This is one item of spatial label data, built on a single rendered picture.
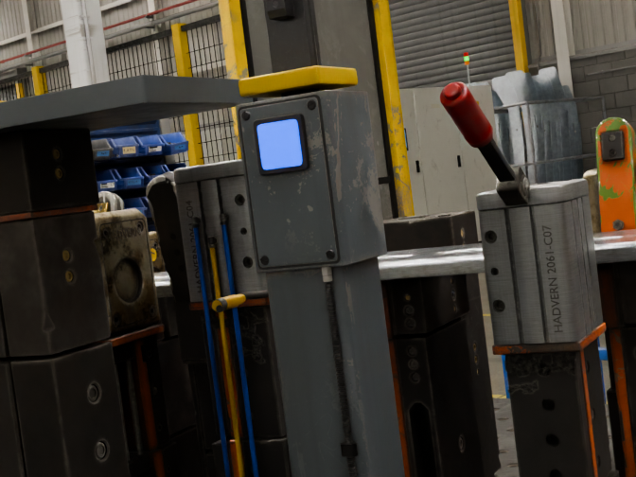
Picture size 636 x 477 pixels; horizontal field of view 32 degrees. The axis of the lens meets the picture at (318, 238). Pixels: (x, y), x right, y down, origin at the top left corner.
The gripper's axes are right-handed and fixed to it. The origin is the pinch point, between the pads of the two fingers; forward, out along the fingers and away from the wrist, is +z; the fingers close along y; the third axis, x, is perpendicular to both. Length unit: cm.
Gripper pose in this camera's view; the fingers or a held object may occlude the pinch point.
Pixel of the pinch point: (291, 21)
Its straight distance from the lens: 74.4
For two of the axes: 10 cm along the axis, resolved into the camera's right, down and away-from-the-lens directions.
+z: 1.3, 9.9, 0.5
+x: -8.8, 0.9, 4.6
